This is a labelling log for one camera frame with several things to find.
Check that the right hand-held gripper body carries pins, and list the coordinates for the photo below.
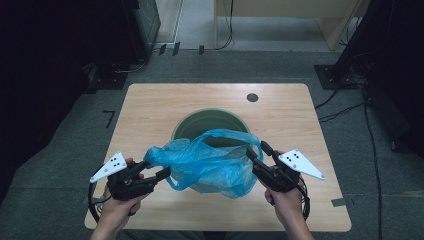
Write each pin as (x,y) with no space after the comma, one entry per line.
(300,163)

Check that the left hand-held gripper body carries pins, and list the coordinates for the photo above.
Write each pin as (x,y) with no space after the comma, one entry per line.
(115,163)

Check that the blue plastic bag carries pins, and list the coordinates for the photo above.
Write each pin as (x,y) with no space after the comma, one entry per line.
(206,170)

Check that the green plastic bucket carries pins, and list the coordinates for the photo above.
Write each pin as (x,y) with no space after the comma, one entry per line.
(200,121)

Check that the person's right hand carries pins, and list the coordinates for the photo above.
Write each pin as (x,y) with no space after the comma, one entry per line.
(286,206)

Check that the person's left hand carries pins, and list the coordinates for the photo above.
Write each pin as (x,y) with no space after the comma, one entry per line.
(116,210)

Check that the grey tape piece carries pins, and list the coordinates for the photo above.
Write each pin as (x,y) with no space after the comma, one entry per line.
(338,202)

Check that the dark round table grommet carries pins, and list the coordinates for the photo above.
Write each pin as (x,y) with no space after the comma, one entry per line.
(252,97)

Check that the black slanted stand pole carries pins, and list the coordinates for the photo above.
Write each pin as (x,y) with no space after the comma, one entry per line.
(360,36)

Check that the dark cabinet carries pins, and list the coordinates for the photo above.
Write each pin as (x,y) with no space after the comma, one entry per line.
(146,26)

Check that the light wooden desk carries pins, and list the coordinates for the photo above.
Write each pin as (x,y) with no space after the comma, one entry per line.
(300,8)

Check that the black stand base plate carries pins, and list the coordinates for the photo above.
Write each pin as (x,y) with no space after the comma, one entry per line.
(333,78)
(110,80)

